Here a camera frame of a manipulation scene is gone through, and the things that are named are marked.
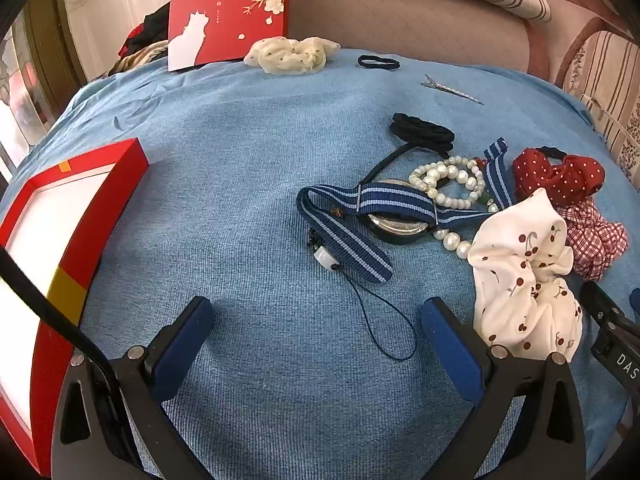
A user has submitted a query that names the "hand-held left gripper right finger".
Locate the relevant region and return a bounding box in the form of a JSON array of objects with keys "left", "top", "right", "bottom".
[{"left": 420, "top": 297, "right": 601, "bottom": 480}]

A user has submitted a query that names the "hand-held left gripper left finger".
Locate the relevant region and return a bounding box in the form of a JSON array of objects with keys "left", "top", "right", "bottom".
[{"left": 50, "top": 296, "right": 217, "bottom": 480}]

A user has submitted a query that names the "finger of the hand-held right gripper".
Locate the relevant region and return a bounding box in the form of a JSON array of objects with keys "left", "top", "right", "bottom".
[{"left": 580, "top": 281, "right": 631, "bottom": 326}]

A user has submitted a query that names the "red checked scrunchie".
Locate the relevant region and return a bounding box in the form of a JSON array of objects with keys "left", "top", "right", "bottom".
[{"left": 555, "top": 197, "right": 631, "bottom": 281}]

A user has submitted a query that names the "white cherry print scrunchie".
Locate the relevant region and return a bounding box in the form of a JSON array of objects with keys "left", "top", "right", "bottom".
[{"left": 467, "top": 189, "right": 585, "bottom": 367}]

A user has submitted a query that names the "red polka-dot bow hair tie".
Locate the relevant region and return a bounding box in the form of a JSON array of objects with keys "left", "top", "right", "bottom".
[{"left": 511, "top": 146, "right": 606, "bottom": 208}]

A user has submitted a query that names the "white charm with black cord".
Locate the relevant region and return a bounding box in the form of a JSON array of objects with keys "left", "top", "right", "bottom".
[{"left": 307, "top": 227, "right": 419, "bottom": 362}]

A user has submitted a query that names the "navy striped ribbon bow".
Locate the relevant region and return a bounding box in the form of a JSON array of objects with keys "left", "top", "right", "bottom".
[{"left": 297, "top": 179, "right": 495, "bottom": 287}]

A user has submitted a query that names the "blue striped ribbon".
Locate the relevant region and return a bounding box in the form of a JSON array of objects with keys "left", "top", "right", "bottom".
[{"left": 483, "top": 137, "right": 517, "bottom": 212}]

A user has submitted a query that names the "white pearl necklace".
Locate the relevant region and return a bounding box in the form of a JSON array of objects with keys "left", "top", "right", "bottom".
[{"left": 408, "top": 156, "right": 501, "bottom": 262}]

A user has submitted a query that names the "red gift box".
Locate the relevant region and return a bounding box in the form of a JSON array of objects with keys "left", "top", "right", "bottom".
[{"left": 0, "top": 137, "right": 151, "bottom": 467}]

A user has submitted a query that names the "thin black hair tie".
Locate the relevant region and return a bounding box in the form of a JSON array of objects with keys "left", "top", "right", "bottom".
[
  {"left": 359, "top": 142, "right": 418, "bottom": 187},
  {"left": 357, "top": 54, "right": 402, "bottom": 72}
]

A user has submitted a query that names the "blue blanket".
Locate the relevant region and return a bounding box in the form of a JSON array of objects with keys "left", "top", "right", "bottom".
[{"left": 0, "top": 47, "right": 632, "bottom": 480}]

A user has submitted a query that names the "striped floral zipper pillow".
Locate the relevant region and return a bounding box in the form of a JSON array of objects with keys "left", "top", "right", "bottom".
[{"left": 554, "top": 29, "right": 640, "bottom": 187}]

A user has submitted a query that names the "silver hair clip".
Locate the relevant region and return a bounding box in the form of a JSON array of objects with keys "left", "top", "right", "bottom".
[{"left": 421, "top": 74, "right": 485, "bottom": 106}]

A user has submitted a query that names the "dark clothes pile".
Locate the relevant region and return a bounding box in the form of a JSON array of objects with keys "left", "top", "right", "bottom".
[{"left": 106, "top": 2, "right": 173, "bottom": 79}]

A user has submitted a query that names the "cream dotted scrunchie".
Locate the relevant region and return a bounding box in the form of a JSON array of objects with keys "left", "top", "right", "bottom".
[{"left": 243, "top": 36, "right": 342, "bottom": 76}]

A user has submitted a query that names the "red floral box lid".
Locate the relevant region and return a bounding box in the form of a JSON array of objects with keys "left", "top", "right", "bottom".
[{"left": 167, "top": 0, "right": 292, "bottom": 72}]

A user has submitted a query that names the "pink brown sofa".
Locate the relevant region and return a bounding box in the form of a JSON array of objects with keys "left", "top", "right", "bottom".
[{"left": 289, "top": 0, "right": 640, "bottom": 92}]

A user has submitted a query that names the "black cable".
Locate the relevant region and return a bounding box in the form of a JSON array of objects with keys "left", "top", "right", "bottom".
[{"left": 0, "top": 247, "right": 131, "bottom": 441}]

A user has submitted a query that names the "thick black hair tie coil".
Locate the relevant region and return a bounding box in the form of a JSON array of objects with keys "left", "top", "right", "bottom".
[{"left": 391, "top": 112, "right": 456, "bottom": 159}]

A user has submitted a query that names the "wooden door frame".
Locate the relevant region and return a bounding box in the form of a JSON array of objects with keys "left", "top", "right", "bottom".
[{"left": 20, "top": 0, "right": 91, "bottom": 111}]

